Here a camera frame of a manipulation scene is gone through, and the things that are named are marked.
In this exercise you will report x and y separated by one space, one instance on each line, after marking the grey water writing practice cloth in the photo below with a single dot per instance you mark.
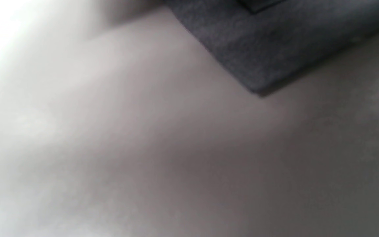
275 42

